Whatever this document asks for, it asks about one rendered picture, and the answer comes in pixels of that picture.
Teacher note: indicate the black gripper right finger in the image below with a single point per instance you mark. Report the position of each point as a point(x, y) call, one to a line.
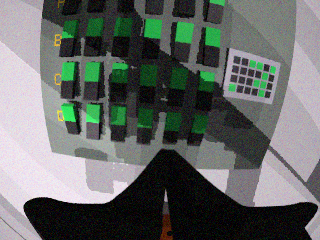
point(200, 211)

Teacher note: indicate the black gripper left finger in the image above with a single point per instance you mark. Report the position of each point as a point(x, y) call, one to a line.
point(135, 214)

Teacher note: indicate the grey switch panel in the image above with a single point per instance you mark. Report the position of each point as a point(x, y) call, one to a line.
point(123, 78)

